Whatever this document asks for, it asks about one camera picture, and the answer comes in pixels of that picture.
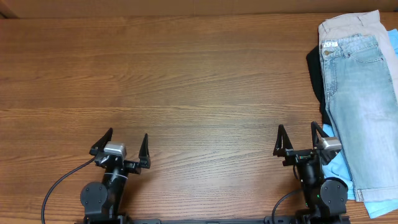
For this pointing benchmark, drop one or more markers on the sky blue garment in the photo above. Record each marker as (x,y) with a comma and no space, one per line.
(339,169)

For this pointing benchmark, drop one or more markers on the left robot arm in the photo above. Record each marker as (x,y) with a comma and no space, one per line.
(101,200)

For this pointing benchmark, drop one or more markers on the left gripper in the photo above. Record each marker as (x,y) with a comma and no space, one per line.
(134,167)

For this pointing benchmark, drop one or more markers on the beige shorts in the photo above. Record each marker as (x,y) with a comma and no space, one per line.
(364,23)

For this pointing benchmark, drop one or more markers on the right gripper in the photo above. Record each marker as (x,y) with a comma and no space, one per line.
(282,147)

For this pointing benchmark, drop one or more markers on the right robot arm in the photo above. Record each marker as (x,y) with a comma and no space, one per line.
(325,197)

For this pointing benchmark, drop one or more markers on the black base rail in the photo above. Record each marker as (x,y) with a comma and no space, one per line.
(265,220)

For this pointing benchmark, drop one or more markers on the black garment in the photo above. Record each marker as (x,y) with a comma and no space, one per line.
(315,72)

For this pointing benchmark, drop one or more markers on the light blue denim shorts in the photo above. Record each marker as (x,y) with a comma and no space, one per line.
(360,109)

